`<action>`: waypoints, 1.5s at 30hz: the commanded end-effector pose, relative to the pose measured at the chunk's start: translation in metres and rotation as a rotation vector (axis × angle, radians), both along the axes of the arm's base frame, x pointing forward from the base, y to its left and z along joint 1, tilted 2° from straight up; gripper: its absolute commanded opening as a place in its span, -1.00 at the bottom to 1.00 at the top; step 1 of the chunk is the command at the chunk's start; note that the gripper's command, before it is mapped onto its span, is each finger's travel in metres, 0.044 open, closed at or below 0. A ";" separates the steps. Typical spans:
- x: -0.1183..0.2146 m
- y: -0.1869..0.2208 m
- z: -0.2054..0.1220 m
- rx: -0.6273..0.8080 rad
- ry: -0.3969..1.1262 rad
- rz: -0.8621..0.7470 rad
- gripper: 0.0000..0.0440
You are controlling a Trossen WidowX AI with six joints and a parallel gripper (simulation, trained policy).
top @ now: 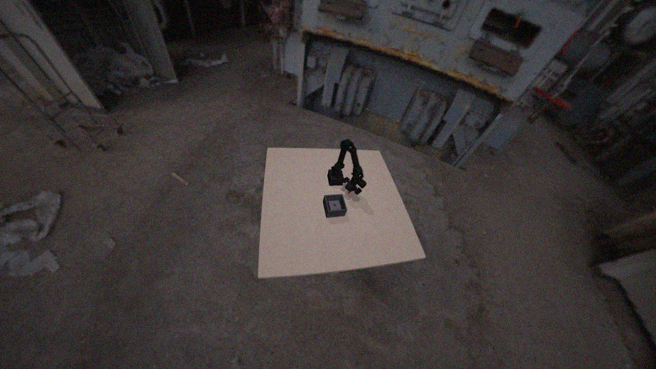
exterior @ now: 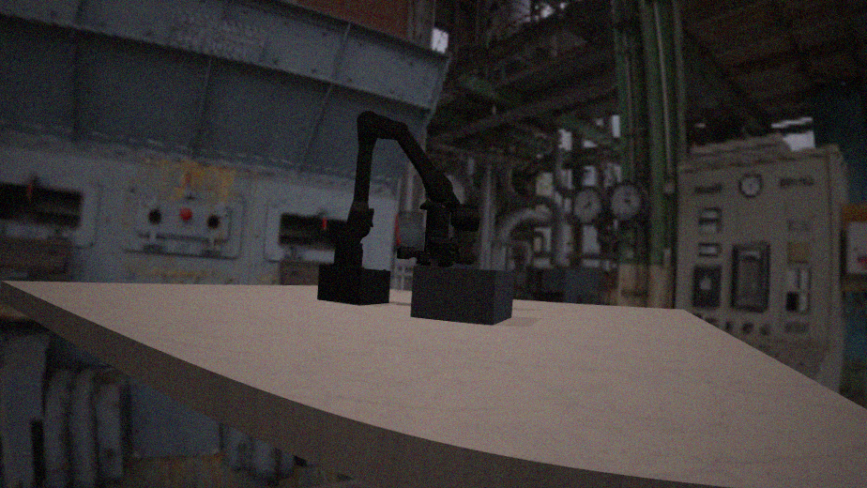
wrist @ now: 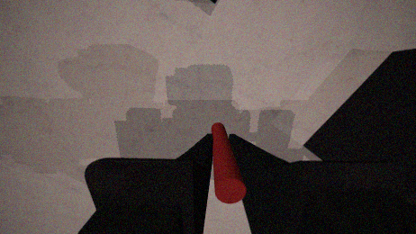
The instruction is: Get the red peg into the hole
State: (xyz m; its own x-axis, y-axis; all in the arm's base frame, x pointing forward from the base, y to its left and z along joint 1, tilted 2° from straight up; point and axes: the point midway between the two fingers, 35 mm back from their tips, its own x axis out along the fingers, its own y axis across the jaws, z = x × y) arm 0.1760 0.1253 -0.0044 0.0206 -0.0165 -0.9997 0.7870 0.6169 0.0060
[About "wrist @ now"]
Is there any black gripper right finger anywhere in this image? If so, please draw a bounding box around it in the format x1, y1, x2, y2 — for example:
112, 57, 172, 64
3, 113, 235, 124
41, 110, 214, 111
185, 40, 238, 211
229, 134, 406, 234

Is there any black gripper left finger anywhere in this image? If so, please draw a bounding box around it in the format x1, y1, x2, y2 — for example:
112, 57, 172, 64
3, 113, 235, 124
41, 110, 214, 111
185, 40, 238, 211
85, 133, 213, 234

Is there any dark red peg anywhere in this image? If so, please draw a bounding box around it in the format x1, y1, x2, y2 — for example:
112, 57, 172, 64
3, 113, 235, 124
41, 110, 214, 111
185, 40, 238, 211
212, 122, 247, 203

